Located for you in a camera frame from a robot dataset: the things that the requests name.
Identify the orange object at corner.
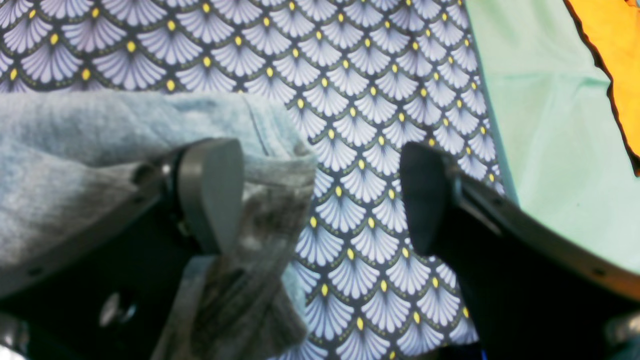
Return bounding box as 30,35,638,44
566,0,640,177

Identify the fan-patterned tablecloth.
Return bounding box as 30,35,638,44
1,0,502,360

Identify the grey T-shirt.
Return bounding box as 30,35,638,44
1,90,318,360

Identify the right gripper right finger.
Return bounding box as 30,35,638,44
398,142,639,360

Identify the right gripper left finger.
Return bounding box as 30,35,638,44
1,138,244,301

